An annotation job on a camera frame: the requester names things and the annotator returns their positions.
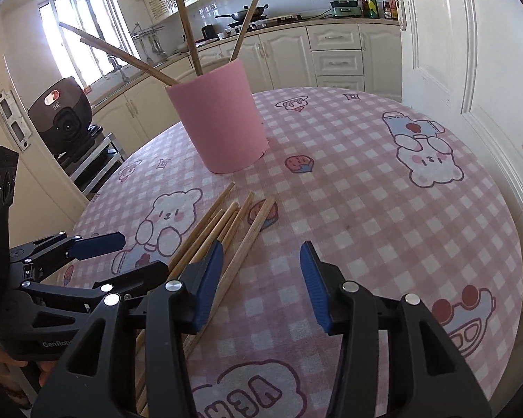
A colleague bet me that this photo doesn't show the gas stove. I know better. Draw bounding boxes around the gas stove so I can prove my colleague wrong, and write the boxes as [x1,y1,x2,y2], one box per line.
[247,14,305,30]

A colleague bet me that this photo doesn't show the black wok with lid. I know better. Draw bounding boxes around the black wok with lid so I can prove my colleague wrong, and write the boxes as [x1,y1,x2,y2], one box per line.
[216,5,269,23]

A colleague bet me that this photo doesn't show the dark sauce bottle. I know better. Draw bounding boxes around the dark sauce bottle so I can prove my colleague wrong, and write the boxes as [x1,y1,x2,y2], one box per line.
[381,0,393,20]

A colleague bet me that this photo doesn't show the door latch plate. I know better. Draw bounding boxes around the door latch plate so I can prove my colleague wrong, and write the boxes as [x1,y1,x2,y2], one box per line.
[0,90,32,152]

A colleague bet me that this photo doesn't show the sink faucet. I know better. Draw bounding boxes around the sink faucet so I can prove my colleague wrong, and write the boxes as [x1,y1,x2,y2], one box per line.
[107,55,129,84]

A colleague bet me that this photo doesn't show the green bottle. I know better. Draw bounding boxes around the green bottle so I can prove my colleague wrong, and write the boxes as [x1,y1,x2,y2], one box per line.
[365,0,380,19]

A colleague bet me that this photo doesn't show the window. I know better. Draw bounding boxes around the window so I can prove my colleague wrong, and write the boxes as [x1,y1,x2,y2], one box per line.
[37,0,134,91]

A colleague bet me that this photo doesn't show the lower kitchen cabinets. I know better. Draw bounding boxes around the lower kitchen cabinets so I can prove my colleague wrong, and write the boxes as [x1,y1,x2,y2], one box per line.
[93,19,402,155]

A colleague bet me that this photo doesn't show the wall utensil rack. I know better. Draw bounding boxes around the wall utensil rack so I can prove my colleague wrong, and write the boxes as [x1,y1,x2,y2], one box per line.
[130,23,168,64]

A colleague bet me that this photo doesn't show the orange oil bottle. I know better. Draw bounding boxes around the orange oil bottle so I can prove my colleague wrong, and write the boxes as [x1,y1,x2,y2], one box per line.
[389,0,399,20]

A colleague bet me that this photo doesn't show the metal shelf rack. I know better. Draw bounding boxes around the metal shelf rack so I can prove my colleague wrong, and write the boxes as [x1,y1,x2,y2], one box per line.
[55,125,127,200]

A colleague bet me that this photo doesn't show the pink cylindrical utensil holder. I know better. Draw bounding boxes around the pink cylindrical utensil holder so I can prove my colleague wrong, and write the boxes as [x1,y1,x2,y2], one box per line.
[166,60,269,175]

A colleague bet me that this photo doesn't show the pink checkered tablecloth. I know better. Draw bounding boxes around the pink checkered tablecloth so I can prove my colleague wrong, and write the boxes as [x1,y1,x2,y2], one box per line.
[59,88,523,417]

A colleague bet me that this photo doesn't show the white door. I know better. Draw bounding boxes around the white door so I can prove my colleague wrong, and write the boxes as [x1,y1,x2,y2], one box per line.
[392,0,523,227]

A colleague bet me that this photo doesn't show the black kettle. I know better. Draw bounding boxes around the black kettle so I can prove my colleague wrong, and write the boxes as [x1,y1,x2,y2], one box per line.
[201,25,218,40]

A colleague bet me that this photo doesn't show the left hand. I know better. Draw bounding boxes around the left hand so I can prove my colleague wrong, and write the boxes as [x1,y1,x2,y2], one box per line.
[0,346,56,415]

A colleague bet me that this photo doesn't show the green electric cooker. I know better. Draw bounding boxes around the green electric cooker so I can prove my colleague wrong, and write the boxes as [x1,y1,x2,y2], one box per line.
[329,0,363,18]

